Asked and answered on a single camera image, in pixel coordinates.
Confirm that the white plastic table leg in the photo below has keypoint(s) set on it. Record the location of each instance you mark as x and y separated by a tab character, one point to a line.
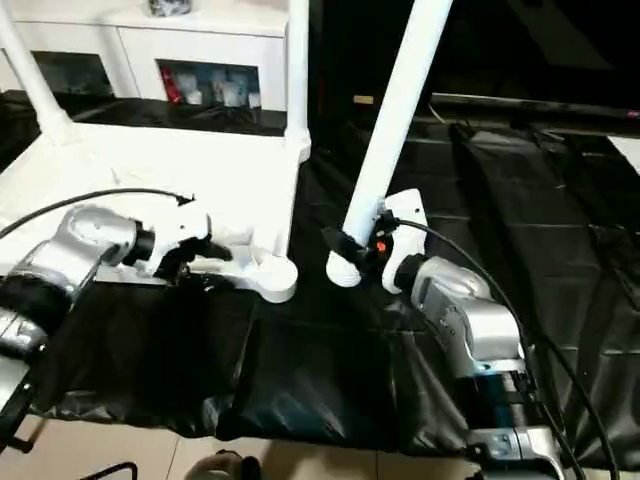
298	75
35	75
400	100

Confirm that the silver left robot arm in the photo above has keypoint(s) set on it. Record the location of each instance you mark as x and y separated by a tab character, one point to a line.
80	240

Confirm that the black mat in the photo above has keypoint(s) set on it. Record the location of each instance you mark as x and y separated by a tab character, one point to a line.
325	360

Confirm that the small tan block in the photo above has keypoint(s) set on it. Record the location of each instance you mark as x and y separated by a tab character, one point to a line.
364	99

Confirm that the red packet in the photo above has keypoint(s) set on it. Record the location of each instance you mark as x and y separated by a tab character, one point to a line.
171	87

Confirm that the white glass-door cabinet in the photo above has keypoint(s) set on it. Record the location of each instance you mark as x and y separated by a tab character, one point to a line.
200	45

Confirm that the black robot foot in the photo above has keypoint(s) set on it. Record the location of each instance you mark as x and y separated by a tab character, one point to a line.
225	466

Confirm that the long black bar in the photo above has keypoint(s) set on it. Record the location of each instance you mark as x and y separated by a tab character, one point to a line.
540	106

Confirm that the black stand leg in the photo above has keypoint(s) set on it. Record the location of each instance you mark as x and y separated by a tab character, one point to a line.
115	466

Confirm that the black and white bag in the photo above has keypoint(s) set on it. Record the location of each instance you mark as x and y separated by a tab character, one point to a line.
170	6

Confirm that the black backdrop cloth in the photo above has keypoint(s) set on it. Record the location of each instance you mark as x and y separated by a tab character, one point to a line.
525	45

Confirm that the white flat board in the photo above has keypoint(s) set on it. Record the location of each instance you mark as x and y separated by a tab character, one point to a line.
627	152

